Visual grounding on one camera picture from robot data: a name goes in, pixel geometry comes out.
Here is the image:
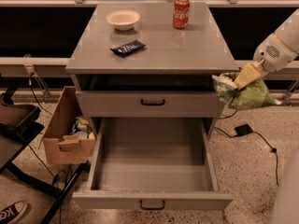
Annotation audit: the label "cardboard box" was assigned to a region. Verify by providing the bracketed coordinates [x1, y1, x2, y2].
[43, 87, 95, 164]

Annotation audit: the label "closed grey upper drawer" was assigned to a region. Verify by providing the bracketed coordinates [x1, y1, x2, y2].
[76, 91, 223, 118]

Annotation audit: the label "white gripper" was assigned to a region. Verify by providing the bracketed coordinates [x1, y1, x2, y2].
[234, 33, 299, 90]

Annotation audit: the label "snack bags in box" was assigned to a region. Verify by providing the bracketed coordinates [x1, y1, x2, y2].
[70, 116, 92, 139]

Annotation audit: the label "black floor cable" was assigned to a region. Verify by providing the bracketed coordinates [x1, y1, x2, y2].
[214, 109, 281, 187]

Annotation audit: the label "dark blue snack bar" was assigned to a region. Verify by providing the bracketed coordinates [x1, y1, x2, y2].
[111, 40, 146, 58]

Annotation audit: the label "open grey middle drawer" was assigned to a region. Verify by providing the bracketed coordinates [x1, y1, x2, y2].
[73, 118, 233, 211]

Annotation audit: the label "black white sneaker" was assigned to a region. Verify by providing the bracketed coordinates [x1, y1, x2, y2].
[0, 201, 28, 224]

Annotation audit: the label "green jalapeno chip bag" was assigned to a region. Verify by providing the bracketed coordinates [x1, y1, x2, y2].
[212, 72, 281, 111]

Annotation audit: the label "red coca-cola can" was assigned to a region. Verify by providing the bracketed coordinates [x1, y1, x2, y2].
[173, 0, 190, 29]

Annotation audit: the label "grey metal railing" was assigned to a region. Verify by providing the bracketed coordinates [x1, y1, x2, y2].
[0, 0, 299, 107]

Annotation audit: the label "white paper bowl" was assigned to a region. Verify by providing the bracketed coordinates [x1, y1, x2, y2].
[106, 10, 140, 31]

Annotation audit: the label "black power adapter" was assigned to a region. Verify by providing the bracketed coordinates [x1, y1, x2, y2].
[235, 124, 253, 137]

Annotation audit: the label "grey drawer cabinet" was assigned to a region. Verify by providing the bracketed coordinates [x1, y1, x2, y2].
[66, 1, 236, 131]

